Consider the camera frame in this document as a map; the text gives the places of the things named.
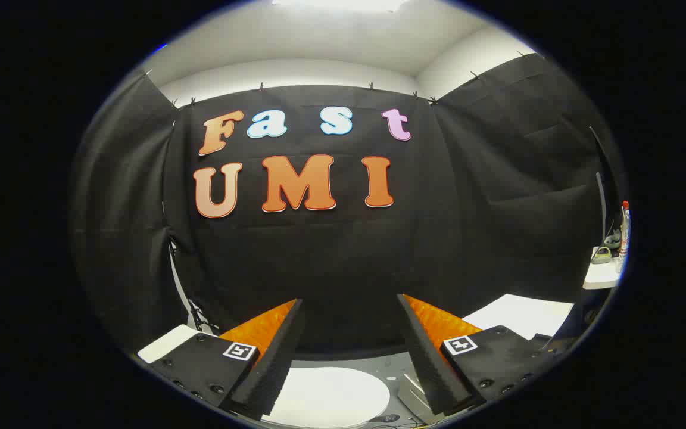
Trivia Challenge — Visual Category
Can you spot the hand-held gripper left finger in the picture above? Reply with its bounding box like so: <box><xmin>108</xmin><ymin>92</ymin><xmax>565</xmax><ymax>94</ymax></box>
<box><xmin>138</xmin><ymin>298</ymin><xmax>305</xmax><ymax>421</ymax></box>

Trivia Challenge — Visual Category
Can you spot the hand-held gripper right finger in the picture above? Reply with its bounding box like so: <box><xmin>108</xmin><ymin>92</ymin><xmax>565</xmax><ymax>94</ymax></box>
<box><xmin>397</xmin><ymin>293</ymin><xmax>558</xmax><ymax>418</ymax></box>

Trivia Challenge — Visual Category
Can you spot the black backdrop cloth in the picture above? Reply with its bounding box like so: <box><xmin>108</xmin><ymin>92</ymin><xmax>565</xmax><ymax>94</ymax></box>
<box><xmin>69</xmin><ymin>52</ymin><xmax>623</xmax><ymax>358</ymax></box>

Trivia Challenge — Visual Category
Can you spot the white side table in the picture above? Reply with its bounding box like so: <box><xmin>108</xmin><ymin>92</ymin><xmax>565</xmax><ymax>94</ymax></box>
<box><xmin>582</xmin><ymin>247</ymin><xmax>622</xmax><ymax>290</ymax></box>

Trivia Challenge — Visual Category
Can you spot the spray bottle with red cap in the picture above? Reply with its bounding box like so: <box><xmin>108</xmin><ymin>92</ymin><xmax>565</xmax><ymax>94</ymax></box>
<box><xmin>616</xmin><ymin>201</ymin><xmax>631</xmax><ymax>275</ymax></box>

